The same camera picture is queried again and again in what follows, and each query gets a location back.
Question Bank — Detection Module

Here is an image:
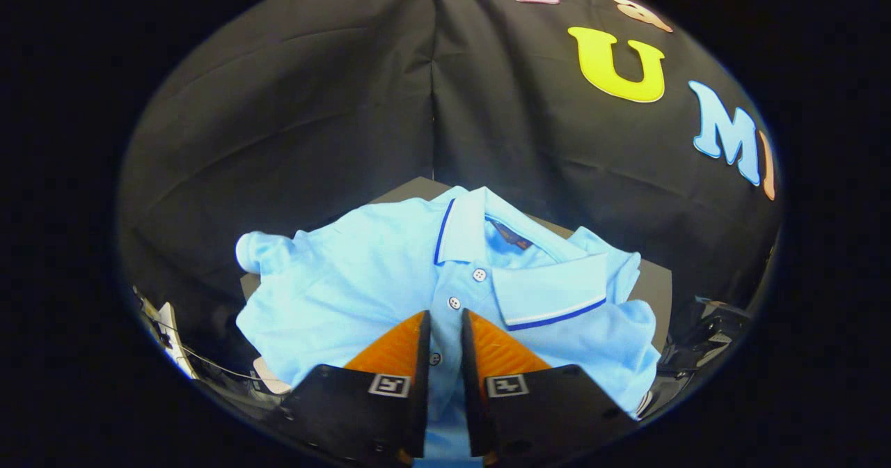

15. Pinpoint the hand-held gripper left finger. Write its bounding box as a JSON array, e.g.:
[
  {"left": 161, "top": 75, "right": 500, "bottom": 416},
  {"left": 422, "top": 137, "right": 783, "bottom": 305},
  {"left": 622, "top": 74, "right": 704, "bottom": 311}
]
[{"left": 278, "top": 309, "right": 432, "bottom": 465}]

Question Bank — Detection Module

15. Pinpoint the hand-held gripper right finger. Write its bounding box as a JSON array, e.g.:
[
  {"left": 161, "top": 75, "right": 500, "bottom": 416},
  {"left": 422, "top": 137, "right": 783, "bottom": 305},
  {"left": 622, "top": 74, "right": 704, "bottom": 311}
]
[{"left": 461, "top": 308, "right": 638, "bottom": 465}]

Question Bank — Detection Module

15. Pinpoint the light blue polo shirt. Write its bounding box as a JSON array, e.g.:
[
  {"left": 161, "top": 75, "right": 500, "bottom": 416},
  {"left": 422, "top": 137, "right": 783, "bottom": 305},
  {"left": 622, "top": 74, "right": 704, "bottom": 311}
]
[{"left": 235, "top": 186, "right": 661, "bottom": 468}]

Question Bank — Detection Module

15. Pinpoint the dark glass washing machine lid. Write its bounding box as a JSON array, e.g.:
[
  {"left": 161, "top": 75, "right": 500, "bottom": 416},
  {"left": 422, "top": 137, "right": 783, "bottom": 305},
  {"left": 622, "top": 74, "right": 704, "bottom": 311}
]
[{"left": 661, "top": 296, "right": 756, "bottom": 399}]

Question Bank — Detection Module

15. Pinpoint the white plastic device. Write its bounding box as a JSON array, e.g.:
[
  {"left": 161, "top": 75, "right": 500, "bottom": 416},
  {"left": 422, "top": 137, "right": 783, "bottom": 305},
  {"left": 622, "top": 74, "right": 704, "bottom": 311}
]
[{"left": 136, "top": 287, "right": 199, "bottom": 380}]

